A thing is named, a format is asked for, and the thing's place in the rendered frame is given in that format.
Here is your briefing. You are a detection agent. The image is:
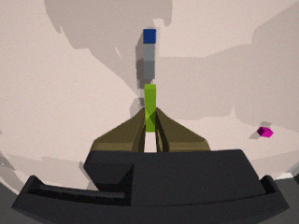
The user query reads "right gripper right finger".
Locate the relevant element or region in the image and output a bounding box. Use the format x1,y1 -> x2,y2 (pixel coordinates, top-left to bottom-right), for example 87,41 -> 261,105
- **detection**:
155,107 -> 211,152

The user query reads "grey rod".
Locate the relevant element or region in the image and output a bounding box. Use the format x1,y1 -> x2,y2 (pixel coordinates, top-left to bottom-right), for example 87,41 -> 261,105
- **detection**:
143,43 -> 155,79

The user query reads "small magenta block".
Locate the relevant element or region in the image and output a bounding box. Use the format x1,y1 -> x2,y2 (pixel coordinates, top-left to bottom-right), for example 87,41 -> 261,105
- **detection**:
257,127 -> 273,137

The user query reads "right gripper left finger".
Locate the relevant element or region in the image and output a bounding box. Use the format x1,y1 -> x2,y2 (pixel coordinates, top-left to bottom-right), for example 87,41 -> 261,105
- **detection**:
90,107 -> 146,152

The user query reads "small blue block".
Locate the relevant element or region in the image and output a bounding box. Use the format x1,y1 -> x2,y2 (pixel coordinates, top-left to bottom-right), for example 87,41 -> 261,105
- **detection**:
143,29 -> 156,43

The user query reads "lime green rod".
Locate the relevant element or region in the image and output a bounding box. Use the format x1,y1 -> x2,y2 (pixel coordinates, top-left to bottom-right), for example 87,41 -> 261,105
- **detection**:
144,84 -> 156,133

